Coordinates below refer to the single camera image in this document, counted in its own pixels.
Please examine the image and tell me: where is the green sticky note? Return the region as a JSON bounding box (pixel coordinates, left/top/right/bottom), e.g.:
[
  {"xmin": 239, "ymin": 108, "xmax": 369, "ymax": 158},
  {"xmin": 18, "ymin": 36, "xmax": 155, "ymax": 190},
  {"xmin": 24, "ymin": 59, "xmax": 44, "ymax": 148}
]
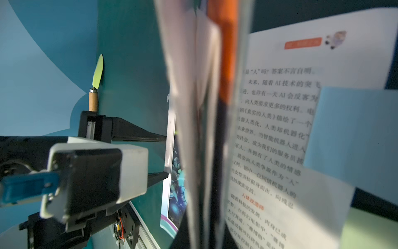
[{"xmin": 340, "ymin": 208, "xmax": 398, "ymax": 249}]

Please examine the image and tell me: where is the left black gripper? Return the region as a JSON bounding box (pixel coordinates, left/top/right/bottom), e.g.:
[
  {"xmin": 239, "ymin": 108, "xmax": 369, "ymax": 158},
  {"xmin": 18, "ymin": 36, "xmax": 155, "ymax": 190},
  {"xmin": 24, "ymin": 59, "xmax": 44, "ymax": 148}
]
[{"xmin": 18, "ymin": 111, "xmax": 141, "ymax": 249}]

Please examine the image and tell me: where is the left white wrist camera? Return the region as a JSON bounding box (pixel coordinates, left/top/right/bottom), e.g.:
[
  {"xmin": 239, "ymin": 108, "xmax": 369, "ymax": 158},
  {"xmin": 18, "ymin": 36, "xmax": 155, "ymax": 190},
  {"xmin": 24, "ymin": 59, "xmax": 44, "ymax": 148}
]
[{"xmin": 1, "ymin": 137, "xmax": 149, "ymax": 224}]

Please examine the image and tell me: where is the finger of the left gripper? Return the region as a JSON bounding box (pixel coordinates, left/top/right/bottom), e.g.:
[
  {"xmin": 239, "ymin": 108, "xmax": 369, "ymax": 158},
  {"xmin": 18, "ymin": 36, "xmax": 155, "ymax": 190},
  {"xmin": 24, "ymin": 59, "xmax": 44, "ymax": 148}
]
[
  {"xmin": 147, "ymin": 172, "xmax": 169, "ymax": 188},
  {"xmin": 112, "ymin": 117, "xmax": 166, "ymax": 142}
]

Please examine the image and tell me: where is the green toy shovel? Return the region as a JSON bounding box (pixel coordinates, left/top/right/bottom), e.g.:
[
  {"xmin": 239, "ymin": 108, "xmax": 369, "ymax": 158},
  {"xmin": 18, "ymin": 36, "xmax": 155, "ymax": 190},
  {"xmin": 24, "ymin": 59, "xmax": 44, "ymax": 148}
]
[{"xmin": 89, "ymin": 54, "xmax": 104, "ymax": 112}]

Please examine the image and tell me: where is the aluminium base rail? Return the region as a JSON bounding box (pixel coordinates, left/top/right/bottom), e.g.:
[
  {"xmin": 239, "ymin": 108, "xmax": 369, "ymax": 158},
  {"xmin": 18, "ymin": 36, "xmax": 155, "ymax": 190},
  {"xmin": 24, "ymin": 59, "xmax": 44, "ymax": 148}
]
[{"xmin": 129, "ymin": 202, "xmax": 161, "ymax": 249}]

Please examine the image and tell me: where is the magazine book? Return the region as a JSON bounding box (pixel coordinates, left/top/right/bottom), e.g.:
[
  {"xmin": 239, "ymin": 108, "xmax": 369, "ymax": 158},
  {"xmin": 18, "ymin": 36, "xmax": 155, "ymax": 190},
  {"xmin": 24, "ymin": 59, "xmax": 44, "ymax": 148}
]
[{"xmin": 154, "ymin": 1, "xmax": 398, "ymax": 249}]

